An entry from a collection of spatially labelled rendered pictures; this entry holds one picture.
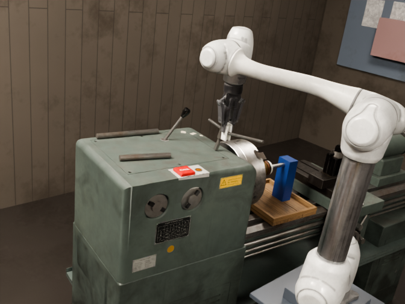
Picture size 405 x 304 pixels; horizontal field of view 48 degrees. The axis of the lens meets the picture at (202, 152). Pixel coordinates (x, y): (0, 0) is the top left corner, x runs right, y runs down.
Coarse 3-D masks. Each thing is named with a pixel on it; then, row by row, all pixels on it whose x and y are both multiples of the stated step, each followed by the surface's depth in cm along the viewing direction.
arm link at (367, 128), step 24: (360, 120) 130; (384, 120) 131; (360, 144) 132; (384, 144) 134; (360, 168) 140; (336, 192) 147; (360, 192) 143; (336, 216) 148; (336, 240) 150; (312, 264) 155; (336, 264) 153; (312, 288) 152; (336, 288) 152
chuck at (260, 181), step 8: (240, 144) 207; (248, 144) 208; (248, 152) 204; (248, 160) 201; (256, 160) 203; (256, 168) 202; (264, 168) 204; (256, 176) 201; (264, 176) 204; (256, 184) 202; (264, 184) 205; (256, 192) 204; (256, 200) 210
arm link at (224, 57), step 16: (208, 48) 153; (224, 48) 154; (240, 48) 157; (208, 64) 154; (224, 64) 155; (240, 64) 155; (256, 64) 155; (272, 80) 156; (288, 80) 156; (304, 80) 157; (320, 80) 158; (320, 96) 159; (336, 96) 155; (352, 96) 152
